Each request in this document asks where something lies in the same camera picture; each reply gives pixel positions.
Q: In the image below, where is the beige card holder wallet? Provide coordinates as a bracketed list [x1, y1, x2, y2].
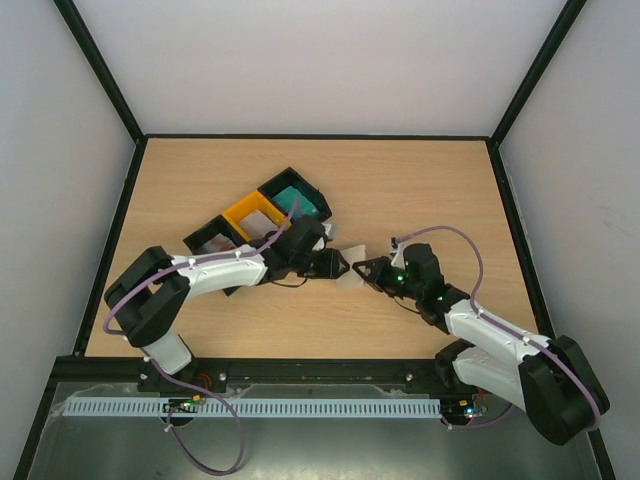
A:
[336, 244, 366, 290]

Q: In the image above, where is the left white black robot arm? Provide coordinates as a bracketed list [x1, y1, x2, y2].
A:
[104, 216, 350, 375]

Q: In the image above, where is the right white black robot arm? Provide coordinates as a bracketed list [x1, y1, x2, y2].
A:
[353, 244, 610, 445]

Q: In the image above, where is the black bin with green cards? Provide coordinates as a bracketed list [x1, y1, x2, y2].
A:
[258, 167, 332, 222]

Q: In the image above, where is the green card stack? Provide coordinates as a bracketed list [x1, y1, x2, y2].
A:
[273, 186, 320, 220]

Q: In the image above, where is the red patterned card stack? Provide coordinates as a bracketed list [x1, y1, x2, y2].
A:
[201, 234, 236, 254]

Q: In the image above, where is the black bin with red cards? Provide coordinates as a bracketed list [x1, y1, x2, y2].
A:
[180, 215, 267, 300]

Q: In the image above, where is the yellow bin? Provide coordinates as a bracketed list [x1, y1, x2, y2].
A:
[212, 191, 287, 250]

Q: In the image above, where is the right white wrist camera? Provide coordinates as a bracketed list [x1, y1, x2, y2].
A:
[390, 237, 405, 270]

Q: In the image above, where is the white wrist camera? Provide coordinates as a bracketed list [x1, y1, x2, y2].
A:
[390, 237, 405, 270]
[312, 222, 337, 251]

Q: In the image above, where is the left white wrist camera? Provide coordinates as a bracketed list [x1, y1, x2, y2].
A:
[312, 222, 337, 251]

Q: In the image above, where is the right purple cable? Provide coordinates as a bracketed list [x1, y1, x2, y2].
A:
[392, 225, 604, 432]

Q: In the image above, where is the purple cable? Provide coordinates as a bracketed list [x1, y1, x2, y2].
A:
[392, 225, 604, 432]
[102, 194, 301, 475]

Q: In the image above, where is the light blue slotted cable duct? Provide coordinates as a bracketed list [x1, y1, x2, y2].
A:
[62, 397, 441, 419]

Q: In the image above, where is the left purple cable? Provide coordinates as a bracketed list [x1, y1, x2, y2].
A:
[102, 194, 301, 475]

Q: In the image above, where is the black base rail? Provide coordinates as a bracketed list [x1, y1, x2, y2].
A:
[52, 355, 581, 396]

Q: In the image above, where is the black aluminium frame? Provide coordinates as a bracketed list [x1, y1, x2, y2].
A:
[12, 0, 616, 480]

